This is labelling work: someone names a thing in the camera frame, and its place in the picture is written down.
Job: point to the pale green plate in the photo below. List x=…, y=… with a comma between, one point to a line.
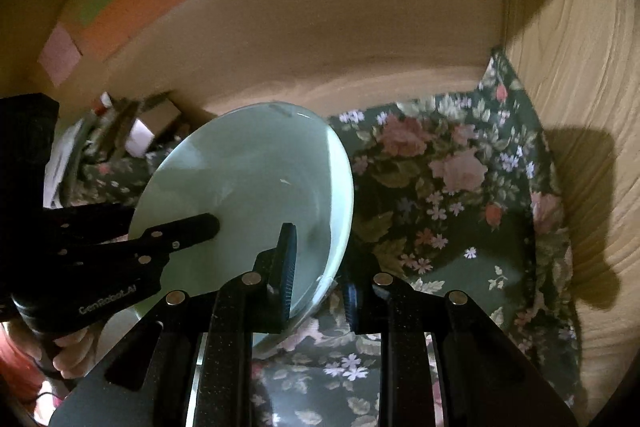
x=255, y=169

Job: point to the orange left sleeve forearm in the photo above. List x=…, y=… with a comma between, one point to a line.
x=19, y=373

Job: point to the dark floral cloth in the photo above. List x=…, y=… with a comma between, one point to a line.
x=457, y=191

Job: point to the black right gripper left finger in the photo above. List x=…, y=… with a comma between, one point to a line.
x=272, y=295

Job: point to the small white carton box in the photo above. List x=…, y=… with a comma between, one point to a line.
x=148, y=126

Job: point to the stack of white papers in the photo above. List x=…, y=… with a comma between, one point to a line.
x=62, y=165

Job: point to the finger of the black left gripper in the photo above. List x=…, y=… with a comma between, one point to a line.
x=164, y=239

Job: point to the pink paper note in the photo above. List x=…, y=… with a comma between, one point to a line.
x=59, y=55

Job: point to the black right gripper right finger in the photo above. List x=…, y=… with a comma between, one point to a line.
x=361, y=306

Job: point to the orange paper note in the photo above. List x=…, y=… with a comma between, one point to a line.
x=119, y=22

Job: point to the left hand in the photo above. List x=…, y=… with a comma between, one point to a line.
x=77, y=355

